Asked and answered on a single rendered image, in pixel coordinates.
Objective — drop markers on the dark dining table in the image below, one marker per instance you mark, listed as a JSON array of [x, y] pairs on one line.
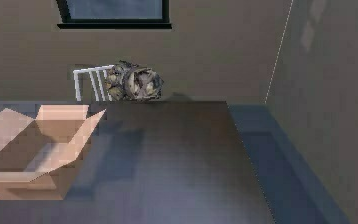
[[173, 160]]

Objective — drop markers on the open tan cardboard box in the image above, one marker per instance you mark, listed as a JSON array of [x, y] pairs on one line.
[[47, 133]]

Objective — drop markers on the mottled grey-brown lumpy object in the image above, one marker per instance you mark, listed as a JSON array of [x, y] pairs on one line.
[[135, 81]]

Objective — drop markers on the black framed window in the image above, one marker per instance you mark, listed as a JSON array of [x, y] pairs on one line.
[[115, 10]]

